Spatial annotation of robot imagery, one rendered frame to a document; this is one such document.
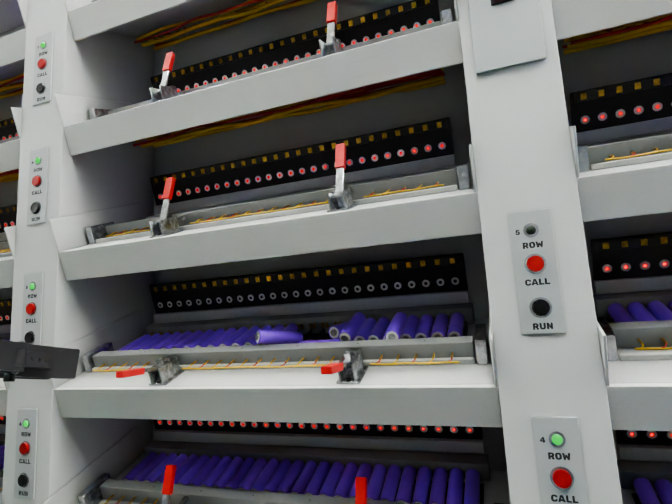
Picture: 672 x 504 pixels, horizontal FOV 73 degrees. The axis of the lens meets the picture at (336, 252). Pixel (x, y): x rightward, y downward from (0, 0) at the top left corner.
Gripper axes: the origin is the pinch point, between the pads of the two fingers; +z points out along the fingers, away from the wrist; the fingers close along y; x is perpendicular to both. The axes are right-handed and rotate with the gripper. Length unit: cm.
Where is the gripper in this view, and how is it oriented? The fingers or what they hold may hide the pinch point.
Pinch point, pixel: (32, 362)
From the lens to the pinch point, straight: 55.1
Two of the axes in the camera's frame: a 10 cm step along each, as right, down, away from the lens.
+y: 9.4, -1.1, -3.3
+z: 3.5, 2.8, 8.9
